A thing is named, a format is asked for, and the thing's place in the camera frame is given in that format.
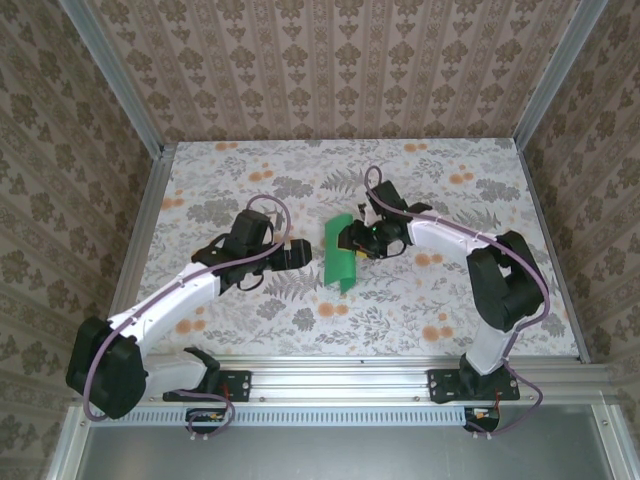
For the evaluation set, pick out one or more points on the green paper sheet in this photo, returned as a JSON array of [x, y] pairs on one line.
[[332, 260]]

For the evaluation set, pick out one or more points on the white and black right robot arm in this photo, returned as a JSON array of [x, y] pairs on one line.
[[440, 235]]

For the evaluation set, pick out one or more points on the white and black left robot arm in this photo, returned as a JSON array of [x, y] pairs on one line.
[[165, 305]]

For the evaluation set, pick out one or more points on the grey sheet metal panel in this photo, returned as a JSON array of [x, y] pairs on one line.
[[325, 455]]

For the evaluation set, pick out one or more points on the floral patterned table cover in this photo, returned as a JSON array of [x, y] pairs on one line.
[[300, 165]]

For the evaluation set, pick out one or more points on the small black electronics box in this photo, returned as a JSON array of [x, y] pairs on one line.
[[487, 422], [202, 422]]

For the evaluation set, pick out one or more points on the aluminium mounting rail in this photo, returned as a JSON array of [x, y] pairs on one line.
[[340, 382]]

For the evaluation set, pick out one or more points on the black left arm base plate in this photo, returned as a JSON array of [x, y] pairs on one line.
[[240, 385]]

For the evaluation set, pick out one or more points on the aluminium table side rail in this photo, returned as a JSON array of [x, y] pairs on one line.
[[552, 240], [151, 200]]

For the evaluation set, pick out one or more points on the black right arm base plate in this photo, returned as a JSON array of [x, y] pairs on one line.
[[440, 385]]

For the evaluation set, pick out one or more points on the aluminium frame post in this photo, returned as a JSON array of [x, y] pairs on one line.
[[119, 80], [557, 70]]

